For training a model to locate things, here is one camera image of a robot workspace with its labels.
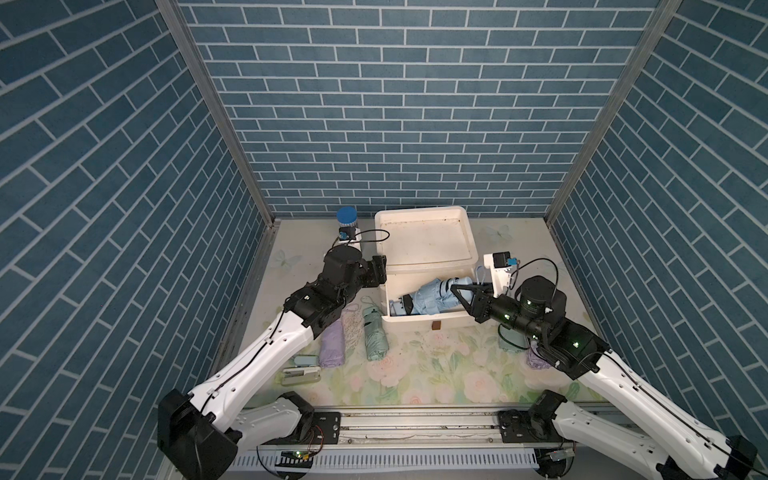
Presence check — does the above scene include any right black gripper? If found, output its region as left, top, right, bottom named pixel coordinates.
left=451, top=281, right=543, bottom=344

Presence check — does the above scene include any light blue umbrella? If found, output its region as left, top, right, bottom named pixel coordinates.
left=389, top=277, right=473, bottom=316
left=341, top=303, right=364, bottom=351

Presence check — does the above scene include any white plastic drawer cabinet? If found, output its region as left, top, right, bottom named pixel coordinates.
left=374, top=206, right=478, bottom=274

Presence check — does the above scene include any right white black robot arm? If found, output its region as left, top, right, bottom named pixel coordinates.
left=451, top=275, right=757, bottom=479

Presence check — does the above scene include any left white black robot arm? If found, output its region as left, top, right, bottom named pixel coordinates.
left=157, top=244, right=387, bottom=479

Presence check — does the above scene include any green folded umbrella left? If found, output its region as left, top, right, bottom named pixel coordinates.
left=361, top=297, right=389, bottom=362

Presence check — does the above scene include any green folded umbrella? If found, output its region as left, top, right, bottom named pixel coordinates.
left=361, top=297, right=389, bottom=362
left=497, top=325, right=530, bottom=351

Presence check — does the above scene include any green folded umbrella right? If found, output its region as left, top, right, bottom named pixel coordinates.
left=497, top=325, right=530, bottom=351

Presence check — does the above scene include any purple folded umbrella left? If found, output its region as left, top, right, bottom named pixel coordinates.
left=319, top=320, right=346, bottom=369

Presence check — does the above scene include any purple folded umbrella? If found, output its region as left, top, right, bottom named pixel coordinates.
left=525, top=347, right=551, bottom=370
left=319, top=320, right=346, bottom=369

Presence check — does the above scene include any purple folded umbrella right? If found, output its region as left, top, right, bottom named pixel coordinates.
left=525, top=347, right=551, bottom=370

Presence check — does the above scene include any blue lid pencil tube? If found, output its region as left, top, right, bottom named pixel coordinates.
left=336, top=206, right=358, bottom=228

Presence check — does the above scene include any floral table mat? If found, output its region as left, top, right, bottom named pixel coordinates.
left=243, top=219, right=600, bottom=407

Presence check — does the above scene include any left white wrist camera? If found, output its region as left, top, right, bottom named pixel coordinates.
left=336, top=223, right=362, bottom=250

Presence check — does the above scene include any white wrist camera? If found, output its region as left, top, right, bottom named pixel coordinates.
left=483, top=251, right=520, bottom=297
left=336, top=223, right=362, bottom=250

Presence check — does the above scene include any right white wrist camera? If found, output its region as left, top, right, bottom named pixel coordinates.
left=483, top=251, right=520, bottom=297

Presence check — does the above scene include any metal base rail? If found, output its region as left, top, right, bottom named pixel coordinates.
left=155, top=403, right=619, bottom=457

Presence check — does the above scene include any white slotted cable duct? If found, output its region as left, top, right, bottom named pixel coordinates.
left=229, top=448, right=539, bottom=474

